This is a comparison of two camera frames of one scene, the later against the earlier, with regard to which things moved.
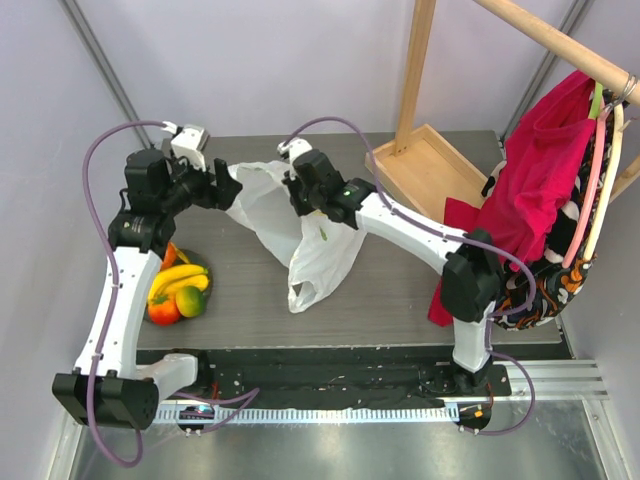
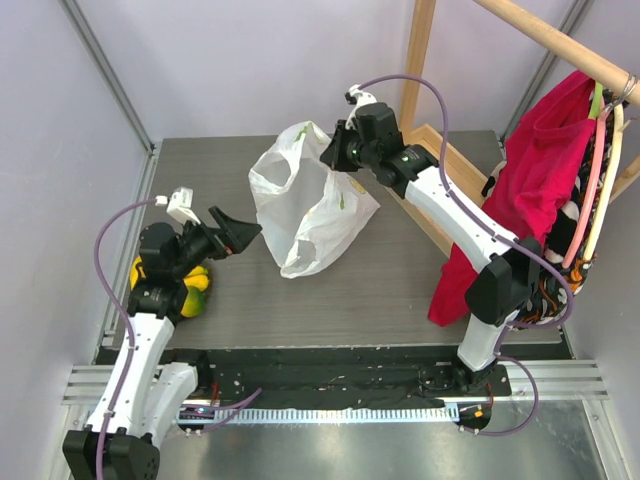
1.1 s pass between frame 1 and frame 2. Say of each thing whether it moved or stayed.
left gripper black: moved
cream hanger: stayed
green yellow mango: stayed
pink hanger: stayed
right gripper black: moved
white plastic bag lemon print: moved
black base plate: stayed
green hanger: stayed
